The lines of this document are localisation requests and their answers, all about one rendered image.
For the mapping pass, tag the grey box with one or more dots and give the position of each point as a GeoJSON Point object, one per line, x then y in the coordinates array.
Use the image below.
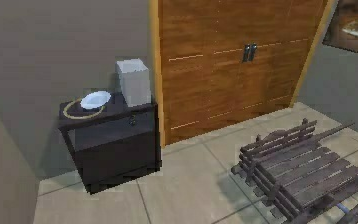
{"type": "Point", "coordinates": [134, 83]}

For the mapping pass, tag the brown wooden double door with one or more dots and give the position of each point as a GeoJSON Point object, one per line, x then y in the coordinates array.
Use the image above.
{"type": "Point", "coordinates": [220, 66]}

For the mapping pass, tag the dark brown side table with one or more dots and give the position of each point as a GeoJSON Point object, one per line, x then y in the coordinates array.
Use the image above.
{"type": "Point", "coordinates": [113, 150]}

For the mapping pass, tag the white bowl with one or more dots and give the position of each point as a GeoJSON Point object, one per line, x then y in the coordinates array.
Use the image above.
{"type": "Point", "coordinates": [95, 100]}

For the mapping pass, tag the dark slatted wooden bench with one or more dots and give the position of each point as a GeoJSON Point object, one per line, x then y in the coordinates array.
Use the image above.
{"type": "Point", "coordinates": [303, 173]}

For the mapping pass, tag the framed wall picture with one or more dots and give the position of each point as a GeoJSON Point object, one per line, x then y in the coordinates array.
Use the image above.
{"type": "Point", "coordinates": [352, 26]}

